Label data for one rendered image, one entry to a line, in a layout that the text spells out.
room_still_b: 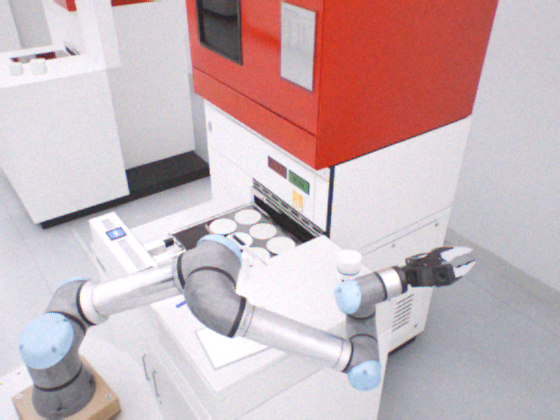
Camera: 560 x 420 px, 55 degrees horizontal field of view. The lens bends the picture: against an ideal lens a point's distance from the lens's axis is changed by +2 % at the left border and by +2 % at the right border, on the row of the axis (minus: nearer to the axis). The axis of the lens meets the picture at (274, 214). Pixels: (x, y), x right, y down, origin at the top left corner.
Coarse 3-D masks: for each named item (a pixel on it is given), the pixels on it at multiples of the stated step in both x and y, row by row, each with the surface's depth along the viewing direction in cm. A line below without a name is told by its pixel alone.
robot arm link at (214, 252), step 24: (216, 240) 126; (168, 264) 129; (192, 264) 122; (216, 264) 119; (240, 264) 127; (72, 288) 136; (96, 288) 134; (120, 288) 131; (144, 288) 128; (168, 288) 127; (72, 312) 132; (96, 312) 133
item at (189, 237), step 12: (252, 204) 207; (228, 216) 200; (264, 216) 200; (192, 228) 194; (204, 228) 194; (240, 228) 194; (276, 228) 194; (180, 240) 188; (192, 240) 188; (264, 240) 188
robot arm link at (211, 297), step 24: (192, 288) 115; (216, 288) 114; (192, 312) 116; (216, 312) 113; (240, 312) 113; (264, 312) 117; (240, 336) 117; (264, 336) 115; (288, 336) 116; (312, 336) 118; (336, 336) 121; (360, 336) 125; (312, 360) 119; (336, 360) 118; (360, 360) 119; (360, 384) 119
